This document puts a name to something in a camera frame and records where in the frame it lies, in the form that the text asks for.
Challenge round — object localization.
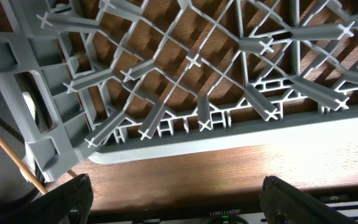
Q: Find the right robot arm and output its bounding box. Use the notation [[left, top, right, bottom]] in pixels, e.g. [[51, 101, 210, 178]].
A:
[[0, 174, 358, 224]]

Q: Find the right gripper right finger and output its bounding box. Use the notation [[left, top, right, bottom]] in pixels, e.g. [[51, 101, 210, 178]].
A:
[[260, 175, 358, 224]]

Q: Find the white plastic fork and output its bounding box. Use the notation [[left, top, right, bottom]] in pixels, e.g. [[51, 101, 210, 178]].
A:
[[22, 91, 37, 177]]

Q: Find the wooden chopstick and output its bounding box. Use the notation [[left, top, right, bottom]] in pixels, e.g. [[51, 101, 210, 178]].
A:
[[0, 111, 79, 196]]

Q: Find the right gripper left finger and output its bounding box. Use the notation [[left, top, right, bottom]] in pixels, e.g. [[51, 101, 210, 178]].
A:
[[0, 174, 94, 224]]

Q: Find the grey dishwasher rack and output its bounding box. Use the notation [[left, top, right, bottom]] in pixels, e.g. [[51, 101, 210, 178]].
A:
[[0, 1, 358, 182]]

